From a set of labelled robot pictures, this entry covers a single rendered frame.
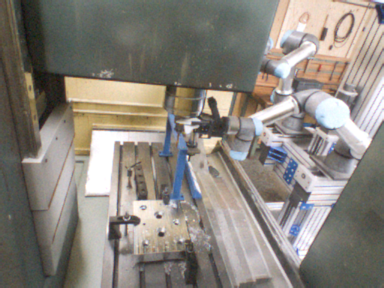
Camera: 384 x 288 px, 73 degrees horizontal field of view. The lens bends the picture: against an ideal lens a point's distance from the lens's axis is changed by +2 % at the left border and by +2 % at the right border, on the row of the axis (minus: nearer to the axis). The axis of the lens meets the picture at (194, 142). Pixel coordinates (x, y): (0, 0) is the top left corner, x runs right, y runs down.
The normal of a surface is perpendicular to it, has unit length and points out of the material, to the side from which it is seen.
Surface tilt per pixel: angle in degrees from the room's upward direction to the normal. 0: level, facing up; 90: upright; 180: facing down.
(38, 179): 90
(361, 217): 90
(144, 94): 90
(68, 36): 90
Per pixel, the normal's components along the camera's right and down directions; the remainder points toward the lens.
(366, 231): -0.96, -0.04
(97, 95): 0.22, 0.49
